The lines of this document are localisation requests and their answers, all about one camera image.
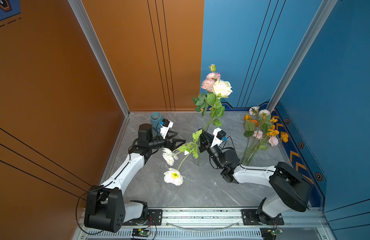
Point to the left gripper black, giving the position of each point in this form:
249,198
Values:
172,146

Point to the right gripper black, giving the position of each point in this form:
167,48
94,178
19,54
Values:
208,141

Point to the white poppy fuzzy green stem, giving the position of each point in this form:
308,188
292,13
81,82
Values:
174,176

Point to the pink rose spray with leaves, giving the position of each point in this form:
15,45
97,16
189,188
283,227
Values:
205,101

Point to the cream rose with leaves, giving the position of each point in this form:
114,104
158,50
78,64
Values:
222,89

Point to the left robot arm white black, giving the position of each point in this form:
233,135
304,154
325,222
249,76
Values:
106,209

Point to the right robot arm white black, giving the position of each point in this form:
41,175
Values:
292,189

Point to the clear glass vase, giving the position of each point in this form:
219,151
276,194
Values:
200,159

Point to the teal ceramic vase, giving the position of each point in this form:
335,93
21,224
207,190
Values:
156,119

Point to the orange flower stem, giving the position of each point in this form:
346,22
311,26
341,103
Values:
263,122

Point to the pink peony flower stem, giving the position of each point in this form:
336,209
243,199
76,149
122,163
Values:
261,142

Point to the green circuit board left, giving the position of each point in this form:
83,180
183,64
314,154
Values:
141,234

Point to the green circuit board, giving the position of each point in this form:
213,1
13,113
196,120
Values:
141,234
270,233

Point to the green circuit board right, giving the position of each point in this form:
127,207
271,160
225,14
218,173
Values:
270,233

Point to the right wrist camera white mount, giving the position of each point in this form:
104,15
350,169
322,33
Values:
219,137

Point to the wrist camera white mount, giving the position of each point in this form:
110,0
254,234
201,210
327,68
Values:
165,126
219,137

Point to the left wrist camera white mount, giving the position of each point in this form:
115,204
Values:
165,126

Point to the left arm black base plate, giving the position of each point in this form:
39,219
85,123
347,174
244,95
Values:
156,215

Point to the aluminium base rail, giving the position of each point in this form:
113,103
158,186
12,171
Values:
218,223

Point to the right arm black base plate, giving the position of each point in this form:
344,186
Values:
250,217

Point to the aluminium corner post left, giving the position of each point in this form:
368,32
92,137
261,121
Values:
94,42

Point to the aluminium corner post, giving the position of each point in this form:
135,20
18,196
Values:
308,39
94,42

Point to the aluminium corner post right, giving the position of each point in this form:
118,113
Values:
308,39

